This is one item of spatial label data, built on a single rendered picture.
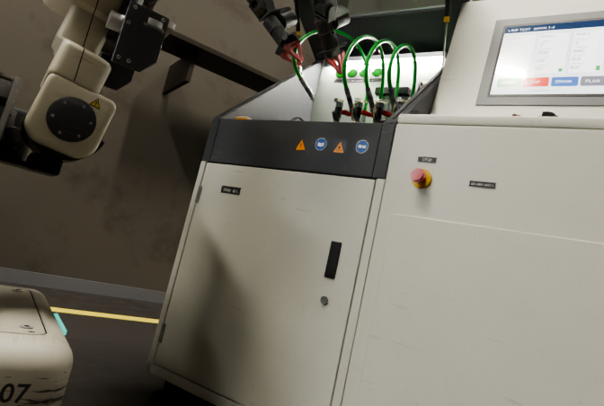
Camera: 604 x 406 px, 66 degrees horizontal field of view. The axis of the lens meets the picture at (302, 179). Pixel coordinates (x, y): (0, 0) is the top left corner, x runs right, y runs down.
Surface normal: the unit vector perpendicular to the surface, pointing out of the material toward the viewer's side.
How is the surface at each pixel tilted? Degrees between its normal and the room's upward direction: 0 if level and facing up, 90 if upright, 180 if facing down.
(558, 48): 76
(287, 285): 90
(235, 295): 90
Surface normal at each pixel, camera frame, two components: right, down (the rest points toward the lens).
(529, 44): -0.45, -0.48
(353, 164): -0.51, -0.25
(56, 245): 0.56, -0.02
